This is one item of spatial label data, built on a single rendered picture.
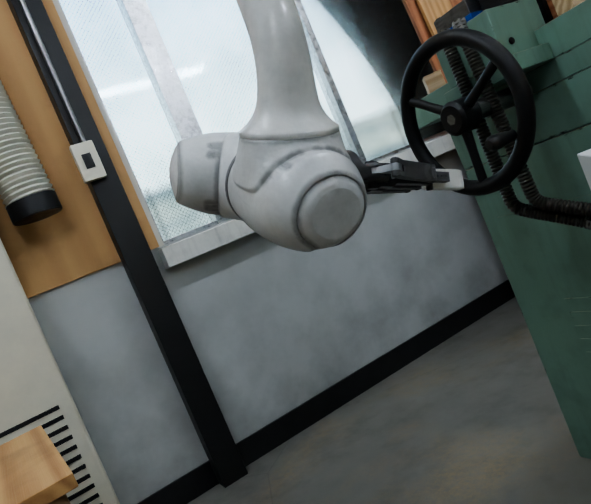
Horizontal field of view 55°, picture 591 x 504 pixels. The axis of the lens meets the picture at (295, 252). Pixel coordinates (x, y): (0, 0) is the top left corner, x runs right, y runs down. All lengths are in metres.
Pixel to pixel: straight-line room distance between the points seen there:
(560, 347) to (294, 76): 0.97
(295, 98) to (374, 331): 1.94
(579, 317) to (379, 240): 1.34
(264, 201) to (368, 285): 1.91
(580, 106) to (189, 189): 0.72
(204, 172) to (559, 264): 0.82
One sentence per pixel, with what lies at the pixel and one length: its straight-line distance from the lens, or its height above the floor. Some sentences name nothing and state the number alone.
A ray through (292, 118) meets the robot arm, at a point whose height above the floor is 0.84.
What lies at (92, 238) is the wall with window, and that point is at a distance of 2.06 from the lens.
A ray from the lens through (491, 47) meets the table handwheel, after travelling 0.97.
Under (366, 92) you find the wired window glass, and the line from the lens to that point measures 2.75.
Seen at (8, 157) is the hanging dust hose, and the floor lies 1.26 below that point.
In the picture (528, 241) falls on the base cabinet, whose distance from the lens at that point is 1.28.
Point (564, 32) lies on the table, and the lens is 1.12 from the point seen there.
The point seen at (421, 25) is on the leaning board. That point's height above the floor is 1.35.
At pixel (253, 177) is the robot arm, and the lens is 0.55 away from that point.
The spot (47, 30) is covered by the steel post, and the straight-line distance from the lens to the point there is 2.20.
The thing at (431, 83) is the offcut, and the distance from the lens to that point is 1.36.
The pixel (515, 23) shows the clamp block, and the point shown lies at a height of 0.92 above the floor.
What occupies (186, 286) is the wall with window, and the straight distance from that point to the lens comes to 2.11.
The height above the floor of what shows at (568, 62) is 0.82.
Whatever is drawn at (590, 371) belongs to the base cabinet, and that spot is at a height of 0.23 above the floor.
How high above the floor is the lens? 0.75
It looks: 3 degrees down
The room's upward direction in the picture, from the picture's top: 23 degrees counter-clockwise
